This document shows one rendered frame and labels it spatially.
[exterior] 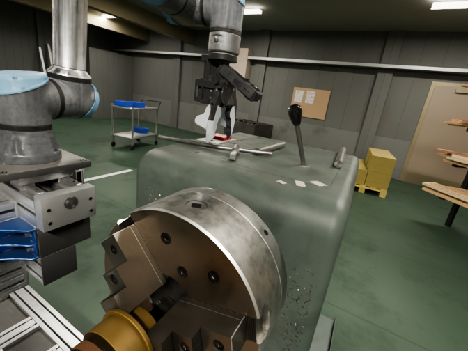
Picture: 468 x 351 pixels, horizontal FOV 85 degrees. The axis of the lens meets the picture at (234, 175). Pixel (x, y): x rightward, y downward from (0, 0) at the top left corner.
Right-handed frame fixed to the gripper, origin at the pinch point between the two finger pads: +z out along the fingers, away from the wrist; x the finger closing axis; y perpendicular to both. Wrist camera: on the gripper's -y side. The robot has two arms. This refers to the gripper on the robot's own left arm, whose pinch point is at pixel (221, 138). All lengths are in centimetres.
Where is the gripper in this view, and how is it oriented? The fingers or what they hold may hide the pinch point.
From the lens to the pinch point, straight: 67.6
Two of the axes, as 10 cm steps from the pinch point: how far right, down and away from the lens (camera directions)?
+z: -1.3, 9.4, 3.1
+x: -4.6, 2.2, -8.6
